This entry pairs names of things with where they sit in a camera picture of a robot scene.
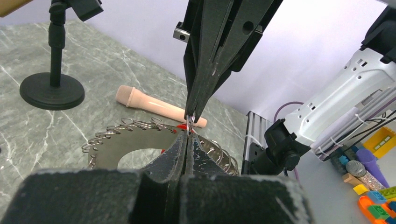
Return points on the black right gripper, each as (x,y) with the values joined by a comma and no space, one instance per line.
(220,36)

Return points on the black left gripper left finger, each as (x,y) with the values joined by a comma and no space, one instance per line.
(71,196)

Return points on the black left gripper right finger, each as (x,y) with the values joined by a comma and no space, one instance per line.
(245,199)

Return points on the red tag key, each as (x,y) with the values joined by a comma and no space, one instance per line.
(182,126)

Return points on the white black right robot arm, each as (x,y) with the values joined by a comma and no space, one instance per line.
(372,67)

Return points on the black microphone stand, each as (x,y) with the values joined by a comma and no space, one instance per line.
(54,90)

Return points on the glitter silver microphone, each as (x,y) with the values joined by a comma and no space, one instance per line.
(358,170)

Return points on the orange toy brick tray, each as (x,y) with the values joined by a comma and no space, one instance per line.
(379,207)

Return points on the purple cylinder toy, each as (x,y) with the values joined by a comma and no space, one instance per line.
(370,163)

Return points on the yellow toy brick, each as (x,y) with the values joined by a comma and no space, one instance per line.
(381,142)

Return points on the gold microphone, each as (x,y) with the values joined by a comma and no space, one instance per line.
(9,6)

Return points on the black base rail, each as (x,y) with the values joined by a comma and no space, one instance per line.
(254,140)

